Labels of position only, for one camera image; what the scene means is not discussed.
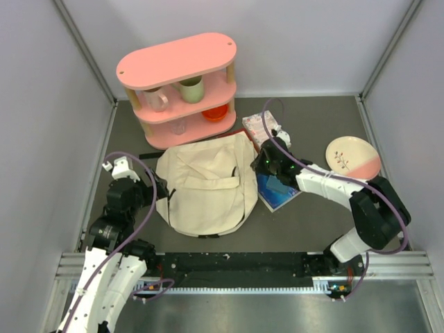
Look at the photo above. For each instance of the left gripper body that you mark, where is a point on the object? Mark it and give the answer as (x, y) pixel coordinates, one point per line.
(145, 195)

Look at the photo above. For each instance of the red-bordered white book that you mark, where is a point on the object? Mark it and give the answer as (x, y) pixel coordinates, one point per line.
(245, 132)

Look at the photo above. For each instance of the pink mug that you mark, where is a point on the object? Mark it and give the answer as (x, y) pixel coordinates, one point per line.
(156, 99)

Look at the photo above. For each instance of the floral white book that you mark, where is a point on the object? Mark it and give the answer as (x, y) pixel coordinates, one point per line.
(253, 124)

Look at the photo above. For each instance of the orange bowl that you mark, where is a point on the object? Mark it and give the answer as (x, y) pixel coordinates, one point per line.
(216, 114)

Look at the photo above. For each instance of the pink three-tier shelf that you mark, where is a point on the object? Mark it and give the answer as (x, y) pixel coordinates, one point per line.
(210, 55)

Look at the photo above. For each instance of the blue orange book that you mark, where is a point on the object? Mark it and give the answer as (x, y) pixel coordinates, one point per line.
(271, 199)

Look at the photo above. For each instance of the grey cable duct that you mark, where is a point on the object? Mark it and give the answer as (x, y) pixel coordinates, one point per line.
(143, 288)

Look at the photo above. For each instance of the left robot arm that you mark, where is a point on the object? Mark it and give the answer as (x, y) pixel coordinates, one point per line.
(114, 262)

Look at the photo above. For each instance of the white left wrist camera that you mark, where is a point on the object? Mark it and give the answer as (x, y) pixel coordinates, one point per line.
(121, 168)

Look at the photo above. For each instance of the cream canvas backpack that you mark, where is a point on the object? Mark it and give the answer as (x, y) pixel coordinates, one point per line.
(212, 187)

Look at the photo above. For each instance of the clear glass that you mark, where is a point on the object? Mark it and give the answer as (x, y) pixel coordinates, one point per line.
(178, 126)

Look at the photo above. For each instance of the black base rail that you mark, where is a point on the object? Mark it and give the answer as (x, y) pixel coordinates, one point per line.
(248, 270)

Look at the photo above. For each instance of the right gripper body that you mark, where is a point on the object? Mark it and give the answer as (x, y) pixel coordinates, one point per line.
(263, 166)

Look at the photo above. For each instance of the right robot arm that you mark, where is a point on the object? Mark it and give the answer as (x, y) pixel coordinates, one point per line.
(377, 211)

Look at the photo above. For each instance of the cream and pink plate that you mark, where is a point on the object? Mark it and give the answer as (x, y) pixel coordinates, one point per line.
(353, 157)

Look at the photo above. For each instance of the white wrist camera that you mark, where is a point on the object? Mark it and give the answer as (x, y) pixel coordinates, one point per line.
(281, 134)
(121, 168)

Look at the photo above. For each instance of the green mug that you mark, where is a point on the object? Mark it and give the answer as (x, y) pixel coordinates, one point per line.
(191, 90)

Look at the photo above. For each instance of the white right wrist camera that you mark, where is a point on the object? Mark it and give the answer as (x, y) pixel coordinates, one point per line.
(281, 134)

